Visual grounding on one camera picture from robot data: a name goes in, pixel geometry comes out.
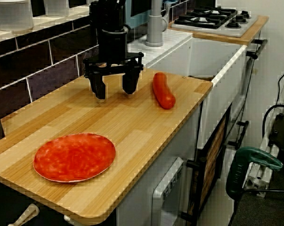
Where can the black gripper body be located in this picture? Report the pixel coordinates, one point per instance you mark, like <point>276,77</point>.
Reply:
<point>113,44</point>

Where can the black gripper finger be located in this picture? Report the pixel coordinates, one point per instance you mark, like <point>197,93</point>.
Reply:
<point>131,82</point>
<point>98,86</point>

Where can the orange red toy sausage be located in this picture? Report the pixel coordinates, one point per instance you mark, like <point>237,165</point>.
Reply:
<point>163,91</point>

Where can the red round plate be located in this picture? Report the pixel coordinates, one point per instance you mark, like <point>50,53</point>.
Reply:
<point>74,157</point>

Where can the grey toy faucet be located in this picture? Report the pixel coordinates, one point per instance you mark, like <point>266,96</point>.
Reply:
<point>154,28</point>

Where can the white toy sink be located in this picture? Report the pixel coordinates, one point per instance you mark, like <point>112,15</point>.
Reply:
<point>203,56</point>

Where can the black grey toy stove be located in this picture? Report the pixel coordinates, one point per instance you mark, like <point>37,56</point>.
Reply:
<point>214,20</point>

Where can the large translucent plastic container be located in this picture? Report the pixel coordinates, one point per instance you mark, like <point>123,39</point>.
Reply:
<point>13,14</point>

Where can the wood print oven door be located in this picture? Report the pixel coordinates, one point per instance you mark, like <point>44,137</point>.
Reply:
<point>210,164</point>

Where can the white dishwasher panel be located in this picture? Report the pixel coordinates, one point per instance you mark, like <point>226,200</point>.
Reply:
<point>167,195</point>

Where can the green power drill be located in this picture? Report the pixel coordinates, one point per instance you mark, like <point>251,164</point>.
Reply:
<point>240,167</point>

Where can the black equipment box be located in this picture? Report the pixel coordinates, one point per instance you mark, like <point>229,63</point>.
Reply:
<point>283,131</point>

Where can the aluminium profile rail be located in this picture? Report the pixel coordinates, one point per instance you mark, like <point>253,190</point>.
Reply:
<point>257,181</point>

